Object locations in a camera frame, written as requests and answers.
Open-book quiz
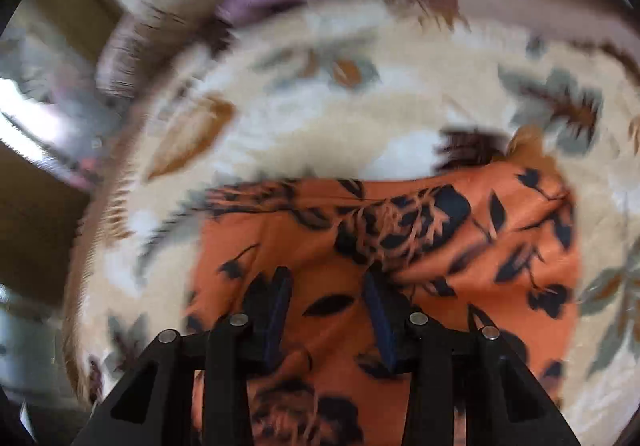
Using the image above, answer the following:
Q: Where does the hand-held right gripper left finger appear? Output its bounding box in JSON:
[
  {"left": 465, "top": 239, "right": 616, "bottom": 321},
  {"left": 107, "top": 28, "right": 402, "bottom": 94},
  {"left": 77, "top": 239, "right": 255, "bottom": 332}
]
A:
[{"left": 72, "top": 267, "right": 293, "bottom": 446}]

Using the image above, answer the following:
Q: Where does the beige leaf print blanket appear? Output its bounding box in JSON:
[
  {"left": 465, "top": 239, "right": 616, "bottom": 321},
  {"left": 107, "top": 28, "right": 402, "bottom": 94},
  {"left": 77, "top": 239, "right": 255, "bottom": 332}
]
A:
[{"left": 65, "top": 0, "right": 640, "bottom": 437}]

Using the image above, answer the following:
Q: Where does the brown wooden furniture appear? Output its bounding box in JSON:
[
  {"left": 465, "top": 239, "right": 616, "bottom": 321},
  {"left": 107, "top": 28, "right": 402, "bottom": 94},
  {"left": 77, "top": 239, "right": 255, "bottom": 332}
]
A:
[{"left": 0, "top": 141, "right": 93, "bottom": 289}]

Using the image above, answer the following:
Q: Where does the orange floral print garment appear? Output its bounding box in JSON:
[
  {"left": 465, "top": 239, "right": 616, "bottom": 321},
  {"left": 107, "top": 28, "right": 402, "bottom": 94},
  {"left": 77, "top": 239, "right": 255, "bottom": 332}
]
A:
[{"left": 187, "top": 161, "right": 583, "bottom": 446}]

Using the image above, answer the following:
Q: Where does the striped beige bolster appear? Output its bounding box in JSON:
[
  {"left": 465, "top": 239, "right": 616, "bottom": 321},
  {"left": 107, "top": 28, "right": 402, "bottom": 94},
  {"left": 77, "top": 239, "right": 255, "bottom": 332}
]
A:
[{"left": 97, "top": 0, "right": 361, "bottom": 99}]

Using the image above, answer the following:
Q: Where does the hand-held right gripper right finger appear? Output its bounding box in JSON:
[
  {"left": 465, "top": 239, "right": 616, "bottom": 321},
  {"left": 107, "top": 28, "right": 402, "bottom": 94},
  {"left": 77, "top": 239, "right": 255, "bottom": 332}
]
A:
[{"left": 362, "top": 271, "right": 583, "bottom": 446}]

